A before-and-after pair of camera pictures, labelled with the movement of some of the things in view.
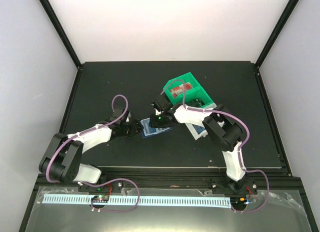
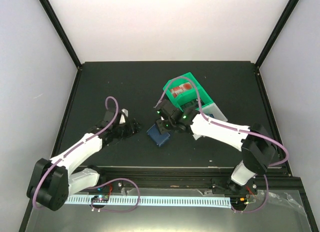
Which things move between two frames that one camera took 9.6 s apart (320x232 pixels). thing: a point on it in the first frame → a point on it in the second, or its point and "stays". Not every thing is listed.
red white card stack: x=176 y=90 stays
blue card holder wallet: x=147 y=131 → x=158 y=138
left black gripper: x=136 y=128 stays
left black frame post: x=47 y=7 stays
